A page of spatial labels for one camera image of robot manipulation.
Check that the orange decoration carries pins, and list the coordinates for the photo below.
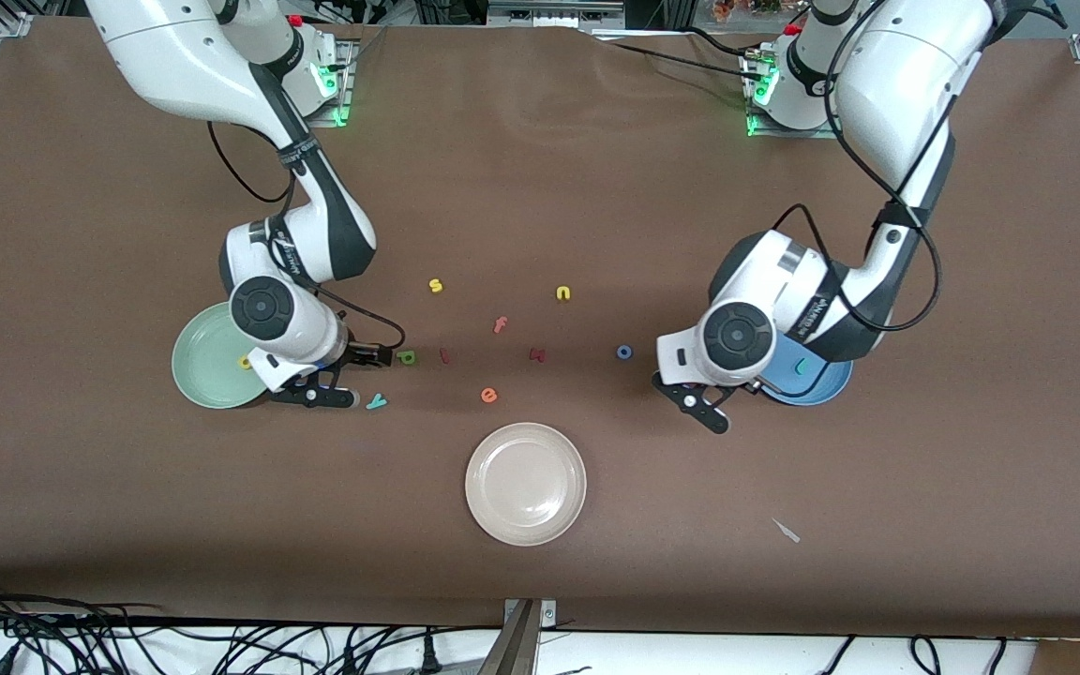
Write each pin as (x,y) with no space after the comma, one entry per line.
(746,7)

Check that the beige plate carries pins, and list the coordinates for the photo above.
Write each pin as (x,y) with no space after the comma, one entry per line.
(526,484)

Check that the silver metal bracket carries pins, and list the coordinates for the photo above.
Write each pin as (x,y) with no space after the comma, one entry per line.
(549,614)

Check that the blue plate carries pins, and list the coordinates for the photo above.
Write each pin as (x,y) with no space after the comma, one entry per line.
(826,384)

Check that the brown table cover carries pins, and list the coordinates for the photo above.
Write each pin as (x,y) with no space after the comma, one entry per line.
(127,487)

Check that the white paper scrap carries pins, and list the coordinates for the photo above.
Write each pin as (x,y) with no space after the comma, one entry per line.
(787,532)

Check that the dark metal beam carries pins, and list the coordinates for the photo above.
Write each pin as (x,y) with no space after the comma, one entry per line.
(512,647)

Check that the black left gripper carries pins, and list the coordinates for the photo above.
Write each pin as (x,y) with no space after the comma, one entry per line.
(750,386)

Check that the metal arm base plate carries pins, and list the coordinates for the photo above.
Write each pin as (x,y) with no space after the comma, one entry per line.
(760,131)
(338,117)

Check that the teal letter y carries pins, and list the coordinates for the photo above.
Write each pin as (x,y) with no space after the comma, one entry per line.
(376,402)

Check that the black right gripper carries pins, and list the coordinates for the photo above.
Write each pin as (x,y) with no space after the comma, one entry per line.
(358,355)

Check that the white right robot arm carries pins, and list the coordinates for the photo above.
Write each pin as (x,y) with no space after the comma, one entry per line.
(184,56)

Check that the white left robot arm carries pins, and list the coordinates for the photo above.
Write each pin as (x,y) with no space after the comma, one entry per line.
(906,75)

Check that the grey metal frame equipment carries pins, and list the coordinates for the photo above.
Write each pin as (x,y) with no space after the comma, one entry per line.
(554,11)

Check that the green plate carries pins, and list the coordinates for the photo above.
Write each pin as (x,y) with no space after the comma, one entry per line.
(202,366)

